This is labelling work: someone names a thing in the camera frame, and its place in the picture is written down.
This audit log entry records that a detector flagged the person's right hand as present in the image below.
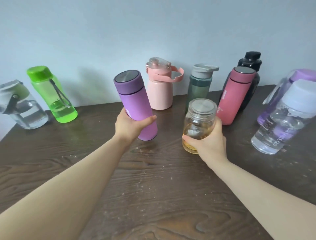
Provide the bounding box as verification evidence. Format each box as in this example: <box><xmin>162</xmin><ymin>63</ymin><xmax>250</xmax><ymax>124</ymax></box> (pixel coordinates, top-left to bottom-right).
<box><xmin>182</xmin><ymin>116</ymin><xmax>228</xmax><ymax>167</ymax></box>

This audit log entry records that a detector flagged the person's left hand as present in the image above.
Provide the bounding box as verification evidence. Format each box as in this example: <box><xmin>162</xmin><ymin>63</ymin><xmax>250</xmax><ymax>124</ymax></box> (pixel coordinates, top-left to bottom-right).
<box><xmin>115</xmin><ymin>108</ymin><xmax>157</xmax><ymax>143</ymax></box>

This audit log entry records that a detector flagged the clear glass bottle steel lid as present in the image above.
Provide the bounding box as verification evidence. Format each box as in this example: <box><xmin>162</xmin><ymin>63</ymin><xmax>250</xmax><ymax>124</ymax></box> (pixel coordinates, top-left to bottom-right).
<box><xmin>182</xmin><ymin>98</ymin><xmax>218</xmax><ymax>155</ymax></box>

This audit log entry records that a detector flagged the purple thermos bottle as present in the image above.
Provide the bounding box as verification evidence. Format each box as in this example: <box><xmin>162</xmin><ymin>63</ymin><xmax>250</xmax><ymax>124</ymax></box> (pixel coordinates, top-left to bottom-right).
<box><xmin>114</xmin><ymin>70</ymin><xmax>158</xmax><ymax>141</ymax></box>

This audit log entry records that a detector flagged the person's right forearm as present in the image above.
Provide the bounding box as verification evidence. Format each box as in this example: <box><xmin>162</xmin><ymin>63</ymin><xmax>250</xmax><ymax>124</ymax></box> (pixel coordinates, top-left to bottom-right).
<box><xmin>207</xmin><ymin>159</ymin><xmax>316</xmax><ymax>240</ymax></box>

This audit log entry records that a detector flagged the person's left forearm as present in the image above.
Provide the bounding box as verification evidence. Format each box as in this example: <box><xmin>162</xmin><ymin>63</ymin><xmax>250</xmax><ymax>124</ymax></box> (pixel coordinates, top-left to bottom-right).
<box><xmin>0</xmin><ymin>134</ymin><xmax>129</xmax><ymax>240</ymax></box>

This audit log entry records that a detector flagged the dark green translucent bottle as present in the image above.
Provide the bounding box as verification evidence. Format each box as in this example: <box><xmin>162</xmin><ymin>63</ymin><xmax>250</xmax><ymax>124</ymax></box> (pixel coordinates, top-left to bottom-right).
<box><xmin>185</xmin><ymin>63</ymin><xmax>220</xmax><ymax>114</ymax></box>

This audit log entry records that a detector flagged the coral pink thermos bottle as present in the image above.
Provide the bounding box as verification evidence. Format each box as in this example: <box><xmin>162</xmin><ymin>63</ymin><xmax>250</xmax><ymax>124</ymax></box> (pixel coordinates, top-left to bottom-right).
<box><xmin>216</xmin><ymin>66</ymin><xmax>257</xmax><ymax>126</ymax></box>

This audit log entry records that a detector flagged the green translucent plastic bottle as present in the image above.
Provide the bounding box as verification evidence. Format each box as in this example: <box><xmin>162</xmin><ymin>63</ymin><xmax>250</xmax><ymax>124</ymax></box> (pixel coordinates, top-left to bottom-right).
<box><xmin>27</xmin><ymin>65</ymin><xmax>78</xmax><ymax>123</ymax></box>

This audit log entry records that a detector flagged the black large bottle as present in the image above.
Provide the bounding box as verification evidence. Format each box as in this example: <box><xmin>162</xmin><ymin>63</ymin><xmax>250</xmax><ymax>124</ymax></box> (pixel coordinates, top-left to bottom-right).
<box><xmin>221</xmin><ymin>51</ymin><xmax>263</xmax><ymax>112</ymax></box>

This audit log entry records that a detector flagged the clear bottle white lid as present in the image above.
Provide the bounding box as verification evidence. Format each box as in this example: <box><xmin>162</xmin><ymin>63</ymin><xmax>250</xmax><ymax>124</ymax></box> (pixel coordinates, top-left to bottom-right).
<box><xmin>251</xmin><ymin>79</ymin><xmax>316</xmax><ymax>155</ymax></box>

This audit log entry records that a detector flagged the clear purple lidded bottle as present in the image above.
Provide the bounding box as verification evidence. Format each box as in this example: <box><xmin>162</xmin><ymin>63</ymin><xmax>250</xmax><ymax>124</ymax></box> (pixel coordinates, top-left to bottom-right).
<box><xmin>257</xmin><ymin>68</ymin><xmax>316</xmax><ymax>126</ymax></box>

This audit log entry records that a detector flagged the clear bottle pale green lid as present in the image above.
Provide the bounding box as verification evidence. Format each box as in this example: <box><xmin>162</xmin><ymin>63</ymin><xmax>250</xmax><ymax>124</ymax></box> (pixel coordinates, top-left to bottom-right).
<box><xmin>0</xmin><ymin>80</ymin><xmax>49</xmax><ymax>130</ymax></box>

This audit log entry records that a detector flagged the pink bottle with handle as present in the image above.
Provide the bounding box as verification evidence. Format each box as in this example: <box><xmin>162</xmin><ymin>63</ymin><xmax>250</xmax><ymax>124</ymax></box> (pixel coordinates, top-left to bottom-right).
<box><xmin>146</xmin><ymin>57</ymin><xmax>184</xmax><ymax>110</ymax></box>

